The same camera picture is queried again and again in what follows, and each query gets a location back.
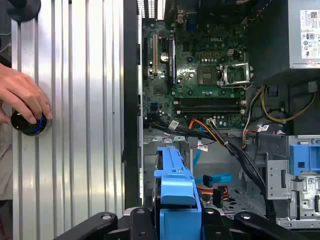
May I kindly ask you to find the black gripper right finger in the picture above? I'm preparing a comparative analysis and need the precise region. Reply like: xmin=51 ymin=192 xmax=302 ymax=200
xmin=203 ymin=208 xmax=310 ymax=240

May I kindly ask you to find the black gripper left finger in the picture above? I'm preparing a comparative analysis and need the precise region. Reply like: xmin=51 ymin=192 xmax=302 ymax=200
xmin=53 ymin=207 xmax=154 ymax=240

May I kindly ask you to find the hard disk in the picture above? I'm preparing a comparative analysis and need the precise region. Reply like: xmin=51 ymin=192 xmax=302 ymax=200
xmin=150 ymin=146 xmax=206 ymax=240

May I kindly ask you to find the round black tool blue ring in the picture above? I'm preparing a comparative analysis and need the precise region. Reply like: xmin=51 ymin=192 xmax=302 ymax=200
xmin=10 ymin=109 xmax=48 ymax=137

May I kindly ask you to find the metal disk bay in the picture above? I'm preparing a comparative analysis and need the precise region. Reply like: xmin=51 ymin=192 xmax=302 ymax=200
xmin=143 ymin=134 xmax=267 ymax=218

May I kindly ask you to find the black RAM slot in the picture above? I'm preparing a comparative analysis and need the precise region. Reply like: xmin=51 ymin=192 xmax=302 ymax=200
xmin=174 ymin=97 xmax=245 ymax=102
xmin=174 ymin=106 xmax=245 ymax=111
xmin=174 ymin=100 xmax=245 ymax=105
xmin=174 ymin=109 xmax=245 ymax=115

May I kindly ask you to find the short black expansion slot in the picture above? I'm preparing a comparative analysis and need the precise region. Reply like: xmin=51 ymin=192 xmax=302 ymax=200
xmin=143 ymin=37 xmax=149 ymax=78

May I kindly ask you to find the long black expansion slot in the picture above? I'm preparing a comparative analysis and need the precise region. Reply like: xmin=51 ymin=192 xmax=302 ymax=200
xmin=167 ymin=35 xmax=176 ymax=88

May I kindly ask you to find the tan expansion slot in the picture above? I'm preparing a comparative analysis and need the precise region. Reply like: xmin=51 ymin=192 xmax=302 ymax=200
xmin=152 ymin=34 xmax=159 ymax=75

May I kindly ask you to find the person's bare hand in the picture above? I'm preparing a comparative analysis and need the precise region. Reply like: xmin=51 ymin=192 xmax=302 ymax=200
xmin=0 ymin=62 xmax=54 ymax=125

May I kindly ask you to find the grey metal drive cage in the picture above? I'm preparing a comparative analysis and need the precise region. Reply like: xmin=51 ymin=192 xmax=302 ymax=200
xmin=265 ymin=134 xmax=320 ymax=229

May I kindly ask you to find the blue plastic drive latch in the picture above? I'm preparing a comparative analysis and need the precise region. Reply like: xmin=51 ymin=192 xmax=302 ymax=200
xmin=289 ymin=141 xmax=320 ymax=176

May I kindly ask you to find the black open PC case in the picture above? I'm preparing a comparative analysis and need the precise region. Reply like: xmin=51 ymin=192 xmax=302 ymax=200
xmin=123 ymin=0 xmax=320 ymax=230

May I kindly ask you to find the thin metal locking lever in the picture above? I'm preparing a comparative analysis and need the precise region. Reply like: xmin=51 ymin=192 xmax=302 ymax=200
xmin=219 ymin=83 xmax=254 ymax=90

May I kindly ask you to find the CPU socket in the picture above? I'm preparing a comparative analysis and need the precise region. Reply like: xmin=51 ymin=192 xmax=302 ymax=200
xmin=197 ymin=65 xmax=221 ymax=86

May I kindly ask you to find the metal socket cover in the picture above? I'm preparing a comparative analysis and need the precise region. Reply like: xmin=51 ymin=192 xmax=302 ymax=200
xmin=219 ymin=62 xmax=251 ymax=88

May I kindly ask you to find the grey power supply unit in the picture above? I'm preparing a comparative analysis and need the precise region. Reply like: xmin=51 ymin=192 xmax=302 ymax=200
xmin=287 ymin=0 xmax=320 ymax=71

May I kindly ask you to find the green motherboard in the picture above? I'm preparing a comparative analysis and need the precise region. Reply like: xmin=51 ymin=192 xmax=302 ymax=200
xmin=142 ymin=21 xmax=248 ymax=130

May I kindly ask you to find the black round knob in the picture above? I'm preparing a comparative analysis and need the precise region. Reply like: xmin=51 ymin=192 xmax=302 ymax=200
xmin=6 ymin=0 xmax=42 ymax=23

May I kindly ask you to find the orange black disk power wire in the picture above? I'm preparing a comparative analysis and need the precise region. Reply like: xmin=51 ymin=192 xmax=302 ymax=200
xmin=196 ymin=184 xmax=230 ymax=209

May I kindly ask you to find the blue flat disk wire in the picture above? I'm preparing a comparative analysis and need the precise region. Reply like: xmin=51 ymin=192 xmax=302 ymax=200
xmin=191 ymin=124 xmax=234 ymax=187

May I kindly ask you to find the thick black cable bundle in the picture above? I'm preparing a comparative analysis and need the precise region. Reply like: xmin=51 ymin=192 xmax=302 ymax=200
xmin=146 ymin=113 xmax=277 ymax=220

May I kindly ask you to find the white grey wire bundle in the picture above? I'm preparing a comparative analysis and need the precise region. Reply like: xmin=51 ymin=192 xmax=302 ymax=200
xmin=241 ymin=86 xmax=262 ymax=151

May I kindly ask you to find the orange flat wire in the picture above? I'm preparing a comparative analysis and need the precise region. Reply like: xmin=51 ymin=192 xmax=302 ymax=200
xmin=188 ymin=119 xmax=227 ymax=147

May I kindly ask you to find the yellow wire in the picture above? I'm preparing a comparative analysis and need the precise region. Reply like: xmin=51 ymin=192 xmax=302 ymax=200
xmin=260 ymin=84 xmax=317 ymax=123

